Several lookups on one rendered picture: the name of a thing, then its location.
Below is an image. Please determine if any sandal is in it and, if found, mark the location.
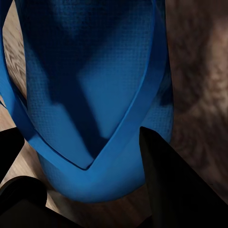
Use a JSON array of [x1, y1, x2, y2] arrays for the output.
[[0, 0, 174, 203], [13, 84, 29, 115]]

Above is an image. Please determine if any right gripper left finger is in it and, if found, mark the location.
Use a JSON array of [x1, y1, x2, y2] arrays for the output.
[[0, 127, 25, 184]]

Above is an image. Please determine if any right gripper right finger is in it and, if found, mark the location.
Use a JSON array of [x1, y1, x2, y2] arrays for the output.
[[139, 126, 228, 228]]

